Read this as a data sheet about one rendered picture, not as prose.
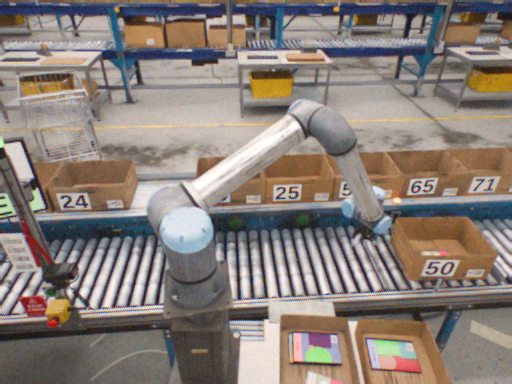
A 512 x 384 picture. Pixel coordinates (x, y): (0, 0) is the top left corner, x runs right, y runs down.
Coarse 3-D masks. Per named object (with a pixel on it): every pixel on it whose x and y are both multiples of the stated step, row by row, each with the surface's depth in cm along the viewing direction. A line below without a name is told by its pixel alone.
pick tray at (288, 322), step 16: (288, 320) 155; (304, 320) 155; (320, 320) 154; (336, 320) 153; (352, 352) 141; (288, 368) 143; (304, 368) 143; (320, 368) 143; (336, 368) 143; (352, 368) 140
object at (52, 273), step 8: (56, 264) 143; (64, 264) 143; (72, 264) 143; (48, 272) 140; (56, 272) 140; (64, 272) 140; (72, 272) 141; (48, 280) 141; (56, 280) 141; (64, 280) 141; (56, 288) 145
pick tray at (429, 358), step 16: (368, 320) 152; (384, 320) 151; (400, 320) 151; (368, 336) 155; (384, 336) 155; (400, 336) 155; (416, 336) 155; (416, 352) 149; (432, 352) 144; (368, 368) 134; (432, 368) 144
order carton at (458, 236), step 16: (400, 224) 199; (416, 224) 200; (432, 224) 200; (448, 224) 200; (464, 224) 200; (400, 240) 191; (416, 240) 206; (432, 240) 206; (448, 240) 206; (464, 240) 201; (480, 240) 187; (400, 256) 192; (416, 256) 174; (432, 256) 173; (448, 256) 174; (464, 256) 174; (480, 256) 174; (496, 256) 175; (416, 272) 179; (464, 272) 180
